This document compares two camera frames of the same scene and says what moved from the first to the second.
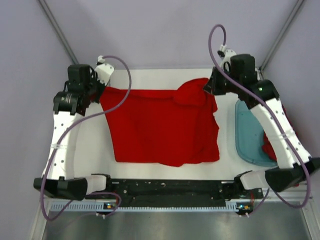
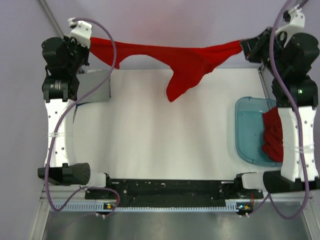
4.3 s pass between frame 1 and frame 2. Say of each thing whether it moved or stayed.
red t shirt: moved
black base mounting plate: stayed
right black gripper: moved
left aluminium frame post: stayed
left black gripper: moved
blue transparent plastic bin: stayed
